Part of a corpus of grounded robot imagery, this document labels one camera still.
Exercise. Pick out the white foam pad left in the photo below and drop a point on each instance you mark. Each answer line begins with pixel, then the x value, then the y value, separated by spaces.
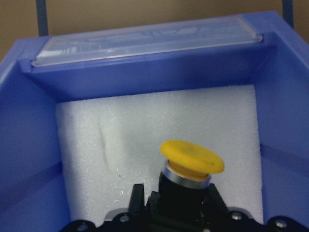
pixel 109 144

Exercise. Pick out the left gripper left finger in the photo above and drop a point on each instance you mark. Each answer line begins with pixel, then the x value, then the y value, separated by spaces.
pixel 137 200

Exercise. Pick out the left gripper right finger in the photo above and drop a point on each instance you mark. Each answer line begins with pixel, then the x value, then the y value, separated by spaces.
pixel 213 202

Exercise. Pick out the left blue plastic bin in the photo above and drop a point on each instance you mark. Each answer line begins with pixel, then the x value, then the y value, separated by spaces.
pixel 32 192

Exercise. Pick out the yellow push button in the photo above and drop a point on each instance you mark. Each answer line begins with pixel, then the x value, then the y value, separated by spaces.
pixel 178 206

